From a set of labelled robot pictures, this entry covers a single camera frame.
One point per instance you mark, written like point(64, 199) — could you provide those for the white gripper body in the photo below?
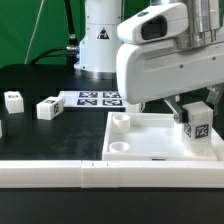
point(158, 70)

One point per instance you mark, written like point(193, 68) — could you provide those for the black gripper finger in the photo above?
point(179, 113)
point(214, 96)

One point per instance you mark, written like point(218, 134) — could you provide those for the white square tabletop with sockets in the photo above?
point(154, 137)

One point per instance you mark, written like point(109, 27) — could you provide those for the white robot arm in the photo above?
point(100, 45)

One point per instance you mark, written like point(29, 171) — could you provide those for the white fiducial marker sheet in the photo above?
point(98, 99)

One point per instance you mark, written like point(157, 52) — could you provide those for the white L-shaped obstacle fence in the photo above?
point(110, 174)

